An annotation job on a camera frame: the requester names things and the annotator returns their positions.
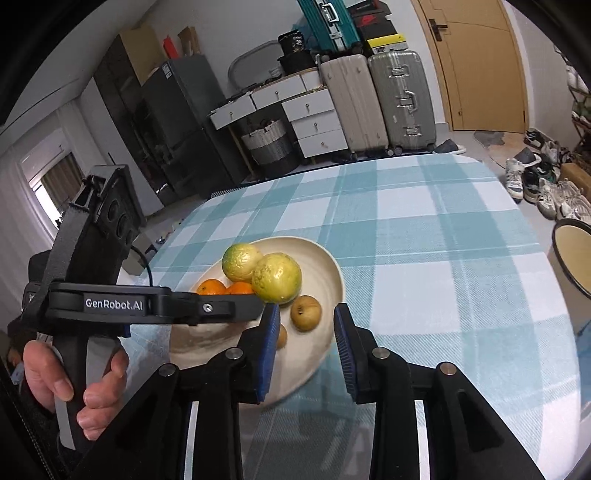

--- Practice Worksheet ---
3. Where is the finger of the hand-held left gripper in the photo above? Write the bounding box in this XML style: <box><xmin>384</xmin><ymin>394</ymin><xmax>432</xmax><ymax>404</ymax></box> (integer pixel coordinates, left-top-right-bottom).
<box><xmin>172</xmin><ymin>292</ymin><xmax>265</xmax><ymax>326</ymax></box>

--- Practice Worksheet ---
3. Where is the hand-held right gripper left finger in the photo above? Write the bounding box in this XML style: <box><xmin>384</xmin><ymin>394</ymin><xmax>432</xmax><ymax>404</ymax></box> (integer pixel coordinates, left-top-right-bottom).
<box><xmin>69</xmin><ymin>304</ymin><xmax>282</xmax><ymax>480</ymax></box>

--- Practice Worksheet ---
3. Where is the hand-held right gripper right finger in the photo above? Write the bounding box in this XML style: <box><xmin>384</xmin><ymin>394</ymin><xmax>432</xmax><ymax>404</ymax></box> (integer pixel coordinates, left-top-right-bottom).
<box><xmin>333</xmin><ymin>303</ymin><xmax>546</xmax><ymax>480</ymax></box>

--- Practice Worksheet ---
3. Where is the green citrus fruit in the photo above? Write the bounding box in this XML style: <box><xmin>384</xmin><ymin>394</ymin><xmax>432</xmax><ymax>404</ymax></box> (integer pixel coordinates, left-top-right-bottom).
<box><xmin>222</xmin><ymin>243</ymin><xmax>264</xmax><ymax>283</ymax></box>

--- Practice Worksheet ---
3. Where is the small brown round fruit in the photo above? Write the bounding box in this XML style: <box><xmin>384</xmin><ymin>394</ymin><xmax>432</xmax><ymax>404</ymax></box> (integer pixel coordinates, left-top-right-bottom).
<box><xmin>290</xmin><ymin>295</ymin><xmax>321</xmax><ymax>332</ymax></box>

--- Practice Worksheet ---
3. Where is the yellow citrus fruit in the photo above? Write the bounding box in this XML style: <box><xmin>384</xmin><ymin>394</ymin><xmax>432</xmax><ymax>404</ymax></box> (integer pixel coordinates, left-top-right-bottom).
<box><xmin>250</xmin><ymin>253</ymin><xmax>303</xmax><ymax>305</ymax></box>

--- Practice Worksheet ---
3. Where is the cream round plate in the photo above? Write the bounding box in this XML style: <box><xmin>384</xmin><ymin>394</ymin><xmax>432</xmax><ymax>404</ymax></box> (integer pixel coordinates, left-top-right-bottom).
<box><xmin>168</xmin><ymin>236</ymin><xmax>345</xmax><ymax>407</ymax></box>

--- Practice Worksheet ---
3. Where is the person's left hand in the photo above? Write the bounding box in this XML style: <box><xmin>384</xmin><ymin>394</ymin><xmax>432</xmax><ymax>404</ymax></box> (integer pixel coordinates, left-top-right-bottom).
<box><xmin>22</xmin><ymin>340</ymin><xmax>131</xmax><ymax>441</ymax></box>

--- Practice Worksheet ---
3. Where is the teal checked tablecloth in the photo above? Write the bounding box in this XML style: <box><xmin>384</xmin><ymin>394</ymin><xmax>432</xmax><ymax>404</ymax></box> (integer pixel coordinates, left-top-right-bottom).
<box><xmin>117</xmin><ymin>154</ymin><xmax>583</xmax><ymax>480</ymax></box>

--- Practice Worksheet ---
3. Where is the window with curtain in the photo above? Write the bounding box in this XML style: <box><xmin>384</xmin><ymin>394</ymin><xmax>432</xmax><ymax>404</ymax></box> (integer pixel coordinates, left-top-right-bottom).
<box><xmin>30</xmin><ymin>152</ymin><xmax>86</xmax><ymax>217</ymax></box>

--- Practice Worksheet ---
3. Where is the grey white laundry basket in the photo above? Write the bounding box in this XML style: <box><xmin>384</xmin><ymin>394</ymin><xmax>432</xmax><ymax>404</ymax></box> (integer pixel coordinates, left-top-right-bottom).
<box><xmin>241</xmin><ymin>119</ymin><xmax>301</xmax><ymax>174</ymax></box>

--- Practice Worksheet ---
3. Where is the dark tall cabinet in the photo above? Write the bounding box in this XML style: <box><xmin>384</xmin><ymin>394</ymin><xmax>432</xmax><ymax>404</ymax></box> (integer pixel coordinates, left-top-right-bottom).
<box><xmin>92</xmin><ymin>34</ymin><xmax>158</xmax><ymax>217</ymax></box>

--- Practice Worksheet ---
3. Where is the dark grey refrigerator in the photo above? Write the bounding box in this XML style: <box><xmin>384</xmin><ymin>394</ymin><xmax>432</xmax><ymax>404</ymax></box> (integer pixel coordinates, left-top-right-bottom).
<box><xmin>141</xmin><ymin>54</ymin><xmax>250</xmax><ymax>204</ymax></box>

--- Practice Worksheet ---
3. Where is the white drawer cabinet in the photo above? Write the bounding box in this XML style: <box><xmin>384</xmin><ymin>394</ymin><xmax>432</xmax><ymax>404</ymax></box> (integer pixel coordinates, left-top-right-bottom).
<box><xmin>281</xmin><ymin>88</ymin><xmax>349</xmax><ymax>160</ymax></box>

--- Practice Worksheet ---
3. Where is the white desk with drawers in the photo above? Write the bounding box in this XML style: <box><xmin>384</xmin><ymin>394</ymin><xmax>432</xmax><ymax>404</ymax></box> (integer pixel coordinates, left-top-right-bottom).
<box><xmin>210</xmin><ymin>69</ymin><xmax>333</xmax><ymax>132</ymax></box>

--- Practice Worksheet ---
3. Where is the beige hard suitcase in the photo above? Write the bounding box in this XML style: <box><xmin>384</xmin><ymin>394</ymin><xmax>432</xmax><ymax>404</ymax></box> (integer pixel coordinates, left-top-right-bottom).
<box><xmin>318</xmin><ymin>54</ymin><xmax>389</xmax><ymax>158</ymax></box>

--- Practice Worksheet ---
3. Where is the beige bin with dark rim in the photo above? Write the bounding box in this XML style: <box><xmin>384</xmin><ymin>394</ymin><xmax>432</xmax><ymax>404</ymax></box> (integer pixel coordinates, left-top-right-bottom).
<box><xmin>551</xmin><ymin>218</ymin><xmax>591</xmax><ymax>298</ymax></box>

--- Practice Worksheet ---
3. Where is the black storage box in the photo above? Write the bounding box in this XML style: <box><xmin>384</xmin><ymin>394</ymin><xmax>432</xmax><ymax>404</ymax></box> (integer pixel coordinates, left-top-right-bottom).
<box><xmin>277</xmin><ymin>51</ymin><xmax>317</xmax><ymax>77</ymax></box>

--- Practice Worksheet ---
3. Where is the silver hard suitcase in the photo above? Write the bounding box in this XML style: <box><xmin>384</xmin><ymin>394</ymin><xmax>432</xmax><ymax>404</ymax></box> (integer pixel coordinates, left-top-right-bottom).
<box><xmin>368</xmin><ymin>50</ymin><xmax>437</xmax><ymax>155</ymax></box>

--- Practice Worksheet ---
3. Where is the pile of loose shoes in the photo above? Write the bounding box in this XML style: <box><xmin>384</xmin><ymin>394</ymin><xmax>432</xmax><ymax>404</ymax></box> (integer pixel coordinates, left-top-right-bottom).
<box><xmin>503</xmin><ymin>128</ymin><xmax>591</xmax><ymax>222</ymax></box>

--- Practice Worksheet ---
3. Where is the black printed bag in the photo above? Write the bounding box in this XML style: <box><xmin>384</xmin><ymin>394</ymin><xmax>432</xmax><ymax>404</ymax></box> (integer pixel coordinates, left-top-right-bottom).
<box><xmin>278</xmin><ymin>30</ymin><xmax>308</xmax><ymax>56</ymax></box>

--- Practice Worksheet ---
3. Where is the teal hard suitcase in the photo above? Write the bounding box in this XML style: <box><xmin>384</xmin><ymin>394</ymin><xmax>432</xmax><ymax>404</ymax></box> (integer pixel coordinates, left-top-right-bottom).
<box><xmin>297</xmin><ymin>0</ymin><xmax>361</xmax><ymax>54</ymax></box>

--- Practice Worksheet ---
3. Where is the wooden door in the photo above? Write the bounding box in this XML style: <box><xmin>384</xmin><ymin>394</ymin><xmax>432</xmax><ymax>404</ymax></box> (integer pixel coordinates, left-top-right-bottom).
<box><xmin>411</xmin><ymin>0</ymin><xmax>529</xmax><ymax>134</ymax></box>

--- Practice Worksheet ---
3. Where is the black shoebox with red logo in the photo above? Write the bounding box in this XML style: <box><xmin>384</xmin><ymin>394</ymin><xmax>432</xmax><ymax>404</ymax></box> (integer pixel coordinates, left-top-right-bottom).
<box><xmin>351</xmin><ymin>11</ymin><xmax>399</xmax><ymax>40</ymax></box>

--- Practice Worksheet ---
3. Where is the wooden shoe rack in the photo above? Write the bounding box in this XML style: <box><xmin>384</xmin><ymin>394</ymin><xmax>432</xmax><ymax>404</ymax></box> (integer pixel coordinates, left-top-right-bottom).
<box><xmin>554</xmin><ymin>46</ymin><xmax>591</xmax><ymax>139</ymax></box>

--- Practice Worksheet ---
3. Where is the black cable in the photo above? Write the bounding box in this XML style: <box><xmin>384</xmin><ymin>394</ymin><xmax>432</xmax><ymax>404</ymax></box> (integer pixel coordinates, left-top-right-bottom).
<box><xmin>129</xmin><ymin>247</ymin><xmax>155</xmax><ymax>288</ymax></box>

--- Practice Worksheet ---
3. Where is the grey curved frame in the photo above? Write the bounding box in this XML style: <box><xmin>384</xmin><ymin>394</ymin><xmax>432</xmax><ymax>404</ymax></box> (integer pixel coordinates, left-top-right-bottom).
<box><xmin>228</xmin><ymin>39</ymin><xmax>282</xmax><ymax>88</ymax></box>

